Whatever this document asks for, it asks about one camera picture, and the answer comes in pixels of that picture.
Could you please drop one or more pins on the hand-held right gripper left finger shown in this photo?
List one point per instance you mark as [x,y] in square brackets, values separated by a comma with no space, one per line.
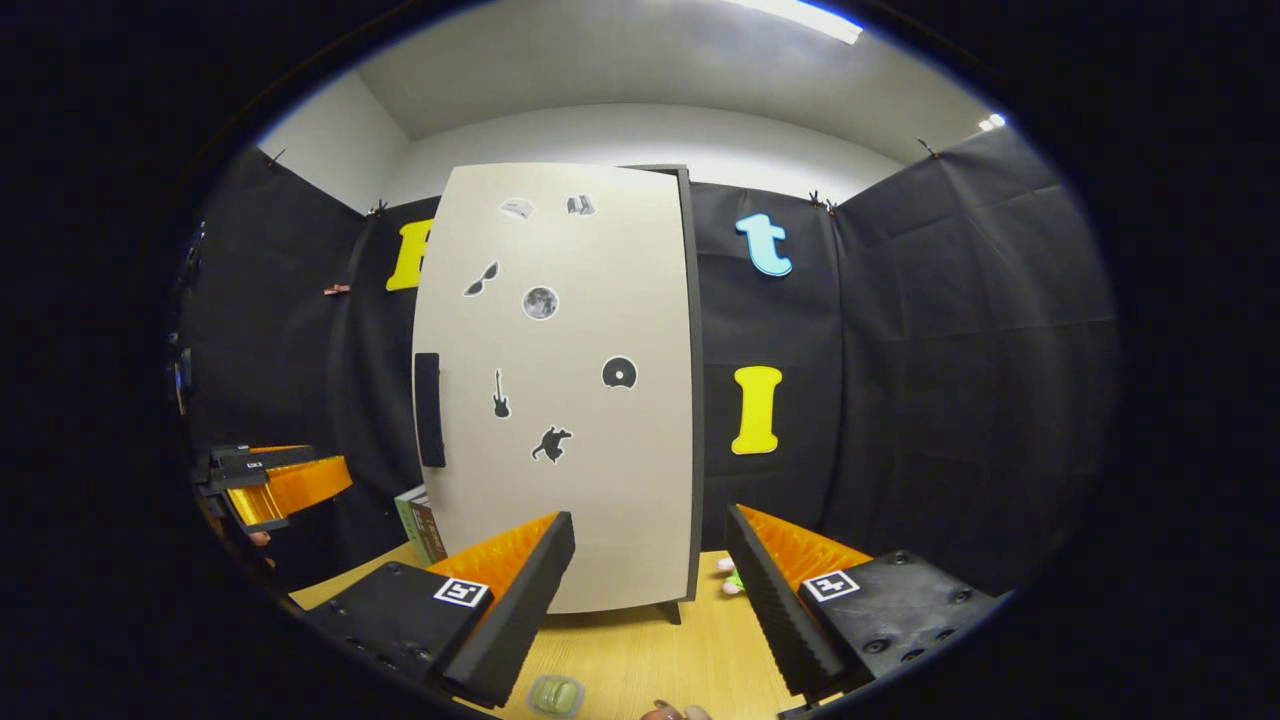
[530,600]

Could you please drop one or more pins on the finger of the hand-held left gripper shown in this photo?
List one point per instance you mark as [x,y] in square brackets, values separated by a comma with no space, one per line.
[300,485]
[270,457]

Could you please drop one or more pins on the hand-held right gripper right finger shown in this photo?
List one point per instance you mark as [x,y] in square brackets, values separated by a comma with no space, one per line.
[765,600]

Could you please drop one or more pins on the green bottle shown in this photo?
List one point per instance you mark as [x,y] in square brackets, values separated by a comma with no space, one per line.
[556,696]

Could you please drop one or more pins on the beige cabinet door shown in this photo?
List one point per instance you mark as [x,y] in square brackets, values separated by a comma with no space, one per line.
[600,450]

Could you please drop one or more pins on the green and white plush toy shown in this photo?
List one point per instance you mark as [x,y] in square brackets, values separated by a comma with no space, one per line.
[733,578]

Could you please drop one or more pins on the green and white book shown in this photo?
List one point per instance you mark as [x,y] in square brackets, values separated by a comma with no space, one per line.
[406,525]

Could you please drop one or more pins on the brown book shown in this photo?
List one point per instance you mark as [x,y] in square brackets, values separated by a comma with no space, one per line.
[432,530]

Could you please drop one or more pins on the black clip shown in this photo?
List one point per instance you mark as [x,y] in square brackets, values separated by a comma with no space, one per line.
[272,157]
[928,148]
[377,208]
[822,200]

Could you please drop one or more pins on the black backdrop cloth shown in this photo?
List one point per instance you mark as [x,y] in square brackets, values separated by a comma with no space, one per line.
[950,350]

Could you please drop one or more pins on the small ceiling light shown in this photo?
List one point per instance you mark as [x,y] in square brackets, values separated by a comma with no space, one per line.
[992,122]

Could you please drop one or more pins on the long ceiling light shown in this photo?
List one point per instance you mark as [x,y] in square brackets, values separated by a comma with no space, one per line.
[800,20]

